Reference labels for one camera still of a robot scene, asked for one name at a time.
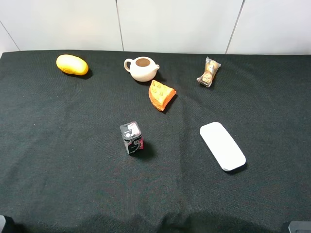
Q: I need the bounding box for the cream ceramic teapot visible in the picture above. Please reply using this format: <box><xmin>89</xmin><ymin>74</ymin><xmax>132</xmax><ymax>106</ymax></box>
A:
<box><xmin>124</xmin><ymin>56</ymin><xmax>160</xmax><ymax>82</ymax></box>

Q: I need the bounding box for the white oblong case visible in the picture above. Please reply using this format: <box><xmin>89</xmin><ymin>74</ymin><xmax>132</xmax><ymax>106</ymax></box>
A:
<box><xmin>200</xmin><ymin>122</ymin><xmax>246</xmax><ymax>172</ymax></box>

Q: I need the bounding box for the wrapped cookie packet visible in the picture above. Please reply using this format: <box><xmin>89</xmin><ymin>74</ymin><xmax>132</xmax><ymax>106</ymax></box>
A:
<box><xmin>196</xmin><ymin>57</ymin><xmax>221</xmax><ymax>88</ymax></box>

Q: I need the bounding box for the black red gum box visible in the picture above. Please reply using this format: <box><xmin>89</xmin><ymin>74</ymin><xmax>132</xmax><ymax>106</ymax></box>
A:
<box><xmin>120</xmin><ymin>121</ymin><xmax>144</xmax><ymax>154</ymax></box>

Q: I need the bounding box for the grey device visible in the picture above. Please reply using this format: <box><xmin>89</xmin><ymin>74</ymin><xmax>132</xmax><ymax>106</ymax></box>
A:
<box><xmin>288</xmin><ymin>221</ymin><xmax>311</xmax><ymax>233</ymax></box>
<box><xmin>0</xmin><ymin>215</ymin><xmax>6</xmax><ymax>233</ymax></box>

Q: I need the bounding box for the orange waffle slice toy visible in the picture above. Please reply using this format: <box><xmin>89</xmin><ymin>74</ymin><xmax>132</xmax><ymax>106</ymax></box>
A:
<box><xmin>148</xmin><ymin>80</ymin><xmax>176</xmax><ymax>111</ymax></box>

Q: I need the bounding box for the grey device bottom right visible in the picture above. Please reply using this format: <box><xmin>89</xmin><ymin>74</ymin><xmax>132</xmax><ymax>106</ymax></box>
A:
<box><xmin>288</xmin><ymin>221</ymin><xmax>311</xmax><ymax>233</ymax></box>

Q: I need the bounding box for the grey device bottom left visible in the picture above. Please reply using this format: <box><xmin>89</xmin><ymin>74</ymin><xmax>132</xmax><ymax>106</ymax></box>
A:
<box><xmin>0</xmin><ymin>215</ymin><xmax>6</xmax><ymax>233</ymax></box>

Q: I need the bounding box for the black tablecloth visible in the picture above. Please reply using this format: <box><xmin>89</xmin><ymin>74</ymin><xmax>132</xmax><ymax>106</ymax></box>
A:
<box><xmin>0</xmin><ymin>50</ymin><xmax>311</xmax><ymax>233</ymax></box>

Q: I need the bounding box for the yellow mango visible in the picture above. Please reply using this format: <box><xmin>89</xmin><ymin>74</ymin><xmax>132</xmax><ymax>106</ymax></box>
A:
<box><xmin>56</xmin><ymin>54</ymin><xmax>89</xmax><ymax>76</ymax></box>

